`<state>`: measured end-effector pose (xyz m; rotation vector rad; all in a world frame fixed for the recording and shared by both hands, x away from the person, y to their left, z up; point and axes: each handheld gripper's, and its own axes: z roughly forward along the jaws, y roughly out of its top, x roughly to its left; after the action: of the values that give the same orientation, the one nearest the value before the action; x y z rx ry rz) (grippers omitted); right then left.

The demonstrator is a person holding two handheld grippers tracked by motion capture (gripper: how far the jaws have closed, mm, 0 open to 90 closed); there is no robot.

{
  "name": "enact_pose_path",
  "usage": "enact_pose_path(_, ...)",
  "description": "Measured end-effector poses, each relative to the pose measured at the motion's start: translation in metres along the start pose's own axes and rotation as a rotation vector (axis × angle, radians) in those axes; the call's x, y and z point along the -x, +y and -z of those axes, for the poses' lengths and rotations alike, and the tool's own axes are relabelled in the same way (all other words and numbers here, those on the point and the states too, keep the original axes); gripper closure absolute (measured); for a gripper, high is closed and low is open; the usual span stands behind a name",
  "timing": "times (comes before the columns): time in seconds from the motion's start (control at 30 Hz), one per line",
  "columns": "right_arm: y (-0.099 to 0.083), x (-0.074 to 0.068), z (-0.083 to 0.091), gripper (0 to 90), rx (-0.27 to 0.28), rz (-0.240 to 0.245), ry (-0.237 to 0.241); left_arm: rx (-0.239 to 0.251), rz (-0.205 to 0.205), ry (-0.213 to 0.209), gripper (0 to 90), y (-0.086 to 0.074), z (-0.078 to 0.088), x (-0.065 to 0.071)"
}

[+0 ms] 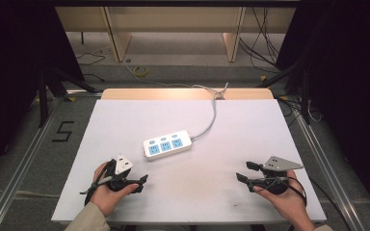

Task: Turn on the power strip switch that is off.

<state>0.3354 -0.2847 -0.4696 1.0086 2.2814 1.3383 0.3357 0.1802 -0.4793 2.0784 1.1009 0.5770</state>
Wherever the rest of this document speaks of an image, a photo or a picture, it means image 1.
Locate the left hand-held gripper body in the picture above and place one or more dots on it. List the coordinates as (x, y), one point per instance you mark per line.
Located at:
(122, 166)

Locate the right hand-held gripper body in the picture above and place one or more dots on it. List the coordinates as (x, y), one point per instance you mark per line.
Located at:
(277, 163)

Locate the person's left hand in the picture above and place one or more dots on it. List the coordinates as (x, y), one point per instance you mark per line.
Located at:
(104, 197)

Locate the person's right hand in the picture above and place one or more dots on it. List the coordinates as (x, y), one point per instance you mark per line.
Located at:
(289, 205)

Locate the white table cover sheet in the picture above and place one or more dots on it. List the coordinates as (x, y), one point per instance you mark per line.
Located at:
(237, 134)

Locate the white blue power strip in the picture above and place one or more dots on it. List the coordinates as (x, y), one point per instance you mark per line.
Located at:
(167, 146)

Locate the black metal stand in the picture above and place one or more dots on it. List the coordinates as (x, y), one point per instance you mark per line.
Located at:
(303, 86)
(49, 93)

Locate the yellow tape roll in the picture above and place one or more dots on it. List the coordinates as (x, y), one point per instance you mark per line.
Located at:
(140, 71)

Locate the dark curtain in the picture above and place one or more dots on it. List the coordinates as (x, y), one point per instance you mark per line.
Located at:
(350, 89)
(13, 80)

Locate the beige wooden desk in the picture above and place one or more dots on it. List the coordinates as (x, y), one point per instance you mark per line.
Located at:
(173, 19)

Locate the aluminium floor rail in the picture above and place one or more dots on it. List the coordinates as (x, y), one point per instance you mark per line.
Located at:
(330, 166)
(22, 166)

